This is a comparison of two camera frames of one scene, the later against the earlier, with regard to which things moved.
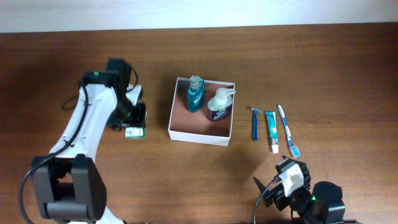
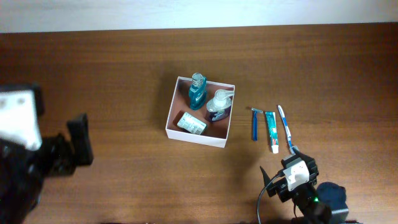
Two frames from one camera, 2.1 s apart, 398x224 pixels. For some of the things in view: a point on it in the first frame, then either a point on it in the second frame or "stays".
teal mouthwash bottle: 195,95 stays
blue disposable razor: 255,123 stays
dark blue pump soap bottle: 220,106 stays
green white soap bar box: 135,133 to 191,124
